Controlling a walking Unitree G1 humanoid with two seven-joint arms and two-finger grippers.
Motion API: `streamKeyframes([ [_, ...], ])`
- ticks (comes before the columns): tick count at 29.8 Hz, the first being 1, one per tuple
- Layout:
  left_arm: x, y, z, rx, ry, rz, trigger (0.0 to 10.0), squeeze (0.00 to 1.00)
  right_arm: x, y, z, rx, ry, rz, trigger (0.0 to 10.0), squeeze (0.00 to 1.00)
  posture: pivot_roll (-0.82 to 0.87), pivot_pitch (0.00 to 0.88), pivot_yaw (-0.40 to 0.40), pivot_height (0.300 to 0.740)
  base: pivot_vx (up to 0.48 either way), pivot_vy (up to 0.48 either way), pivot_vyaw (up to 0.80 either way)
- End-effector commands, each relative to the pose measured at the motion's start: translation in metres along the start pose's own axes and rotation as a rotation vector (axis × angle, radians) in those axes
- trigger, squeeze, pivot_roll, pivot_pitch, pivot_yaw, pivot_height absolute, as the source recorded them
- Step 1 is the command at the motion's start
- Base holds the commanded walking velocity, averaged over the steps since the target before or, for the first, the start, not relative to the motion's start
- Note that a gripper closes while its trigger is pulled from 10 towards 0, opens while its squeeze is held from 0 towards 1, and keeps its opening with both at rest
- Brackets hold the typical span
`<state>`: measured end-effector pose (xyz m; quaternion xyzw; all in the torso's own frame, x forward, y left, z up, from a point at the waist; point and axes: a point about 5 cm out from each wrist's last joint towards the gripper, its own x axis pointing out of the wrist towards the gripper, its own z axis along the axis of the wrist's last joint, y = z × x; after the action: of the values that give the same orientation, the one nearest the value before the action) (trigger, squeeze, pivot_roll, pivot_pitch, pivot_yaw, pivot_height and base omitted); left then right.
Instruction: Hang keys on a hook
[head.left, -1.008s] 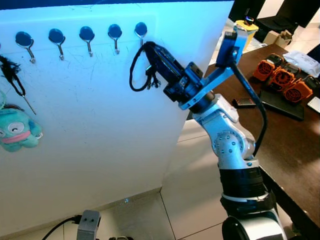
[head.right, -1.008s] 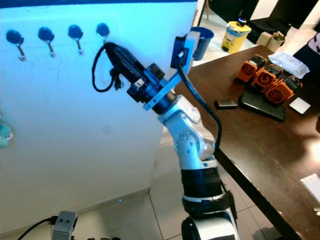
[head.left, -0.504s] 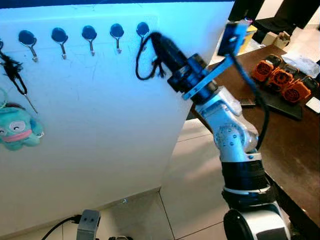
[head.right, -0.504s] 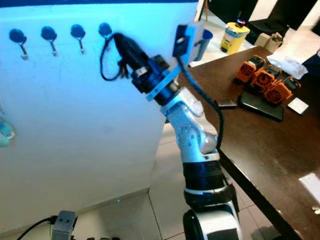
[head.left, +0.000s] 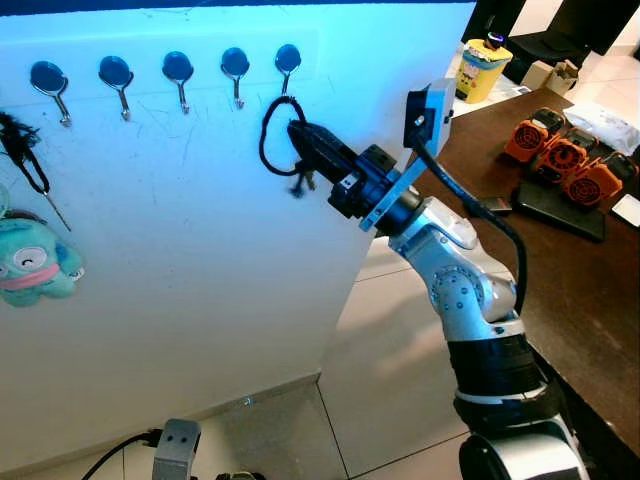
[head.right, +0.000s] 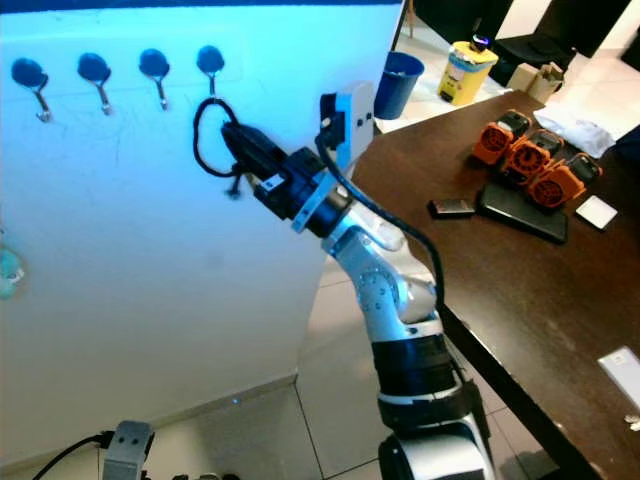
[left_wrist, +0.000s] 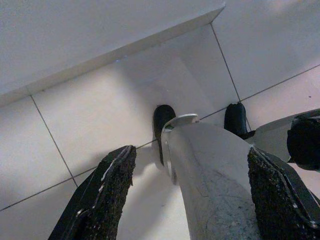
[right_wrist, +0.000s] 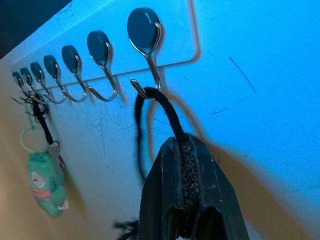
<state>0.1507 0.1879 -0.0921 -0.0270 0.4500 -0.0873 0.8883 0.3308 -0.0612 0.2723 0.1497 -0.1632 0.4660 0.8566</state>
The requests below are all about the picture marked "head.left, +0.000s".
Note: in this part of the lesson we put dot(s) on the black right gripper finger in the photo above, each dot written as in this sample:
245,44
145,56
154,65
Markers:
320,170
320,143

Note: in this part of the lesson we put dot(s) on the brown cardboard box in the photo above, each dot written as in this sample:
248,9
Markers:
545,78

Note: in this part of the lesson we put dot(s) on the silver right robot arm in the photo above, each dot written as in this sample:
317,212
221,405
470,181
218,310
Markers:
455,270

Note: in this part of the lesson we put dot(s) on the white plastic bag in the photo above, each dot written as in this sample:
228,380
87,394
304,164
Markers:
605,125

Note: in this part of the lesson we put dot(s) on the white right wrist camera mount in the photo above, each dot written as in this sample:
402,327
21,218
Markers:
432,115

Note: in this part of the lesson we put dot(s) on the black furniture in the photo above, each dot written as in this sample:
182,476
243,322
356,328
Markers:
540,25

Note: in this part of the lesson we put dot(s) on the white hook board panel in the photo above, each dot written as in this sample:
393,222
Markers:
200,280

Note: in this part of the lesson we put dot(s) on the black knob metal wall hook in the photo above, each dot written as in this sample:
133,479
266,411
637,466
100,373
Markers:
48,77
178,67
115,72
287,57
235,62

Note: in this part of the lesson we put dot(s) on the white card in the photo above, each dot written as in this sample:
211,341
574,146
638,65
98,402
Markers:
628,210

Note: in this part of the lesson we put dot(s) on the dark brown wooden table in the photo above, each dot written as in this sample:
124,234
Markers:
580,290

